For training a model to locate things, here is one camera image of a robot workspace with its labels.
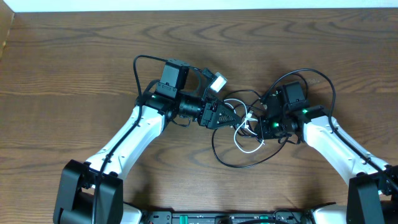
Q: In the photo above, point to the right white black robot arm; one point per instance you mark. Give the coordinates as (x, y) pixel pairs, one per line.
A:
(372, 182)

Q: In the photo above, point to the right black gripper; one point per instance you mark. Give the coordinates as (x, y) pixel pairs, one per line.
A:
(263, 129)

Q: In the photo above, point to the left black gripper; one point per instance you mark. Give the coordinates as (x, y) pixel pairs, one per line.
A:
(209, 117)

